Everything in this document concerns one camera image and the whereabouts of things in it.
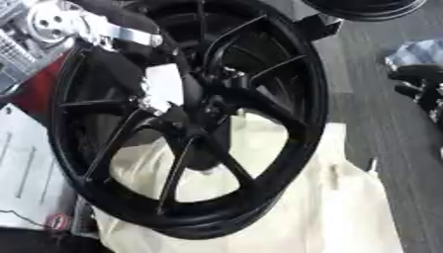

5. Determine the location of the black block behind wheel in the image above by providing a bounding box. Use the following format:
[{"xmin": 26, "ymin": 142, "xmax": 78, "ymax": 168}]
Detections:
[{"xmin": 292, "ymin": 13, "xmax": 346, "ymax": 42}]

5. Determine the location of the black spoked wheel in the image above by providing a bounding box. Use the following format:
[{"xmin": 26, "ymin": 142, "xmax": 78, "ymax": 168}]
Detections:
[{"xmin": 46, "ymin": 0, "xmax": 331, "ymax": 241}]

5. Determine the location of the black round tyre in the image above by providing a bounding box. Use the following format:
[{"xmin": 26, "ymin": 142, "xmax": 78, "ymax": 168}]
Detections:
[{"xmin": 299, "ymin": 0, "xmax": 429, "ymax": 23}]

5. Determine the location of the white slotted panel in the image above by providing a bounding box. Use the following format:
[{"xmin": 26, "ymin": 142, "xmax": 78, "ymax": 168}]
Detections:
[{"xmin": 0, "ymin": 103, "xmax": 80, "ymax": 231}]

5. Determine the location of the cream cloth-covered stand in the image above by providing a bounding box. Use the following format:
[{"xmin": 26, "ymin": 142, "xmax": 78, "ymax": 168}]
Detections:
[{"xmin": 91, "ymin": 111, "xmax": 405, "ymax": 253}]

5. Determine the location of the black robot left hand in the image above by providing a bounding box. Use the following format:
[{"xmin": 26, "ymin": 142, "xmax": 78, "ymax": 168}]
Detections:
[{"xmin": 69, "ymin": 0, "xmax": 193, "ymax": 117}]

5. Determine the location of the round red white label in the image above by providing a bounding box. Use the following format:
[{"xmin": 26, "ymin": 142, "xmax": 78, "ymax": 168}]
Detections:
[{"xmin": 43, "ymin": 212, "xmax": 73, "ymax": 231}]

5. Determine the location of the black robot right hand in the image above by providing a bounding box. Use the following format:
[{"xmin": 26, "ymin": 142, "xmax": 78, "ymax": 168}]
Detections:
[{"xmin": 386, "ymin": 63, "xmax": 443, "ymax": 124}]

